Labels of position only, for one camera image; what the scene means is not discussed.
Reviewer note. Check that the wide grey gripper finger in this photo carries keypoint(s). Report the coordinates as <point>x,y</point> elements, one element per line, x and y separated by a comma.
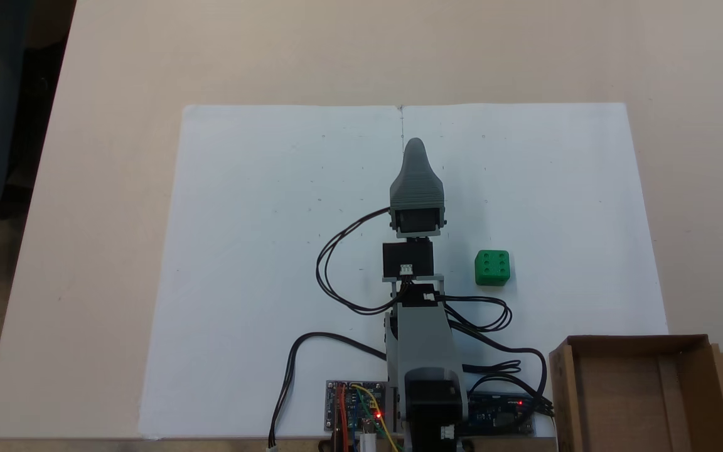
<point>417,182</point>

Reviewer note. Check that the green die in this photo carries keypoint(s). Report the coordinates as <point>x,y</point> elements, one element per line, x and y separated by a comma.
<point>492,269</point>

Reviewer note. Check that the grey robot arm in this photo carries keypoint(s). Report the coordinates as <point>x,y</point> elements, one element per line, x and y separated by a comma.
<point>424,339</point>

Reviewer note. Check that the white paper sheet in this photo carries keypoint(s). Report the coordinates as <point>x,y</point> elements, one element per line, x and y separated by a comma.
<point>261,251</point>
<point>524,188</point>

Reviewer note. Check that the dark blue circuit board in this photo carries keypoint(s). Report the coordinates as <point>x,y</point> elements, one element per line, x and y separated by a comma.
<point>493,417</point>

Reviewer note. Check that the brown cardboard box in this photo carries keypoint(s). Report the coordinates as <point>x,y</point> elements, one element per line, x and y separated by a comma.
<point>625,395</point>

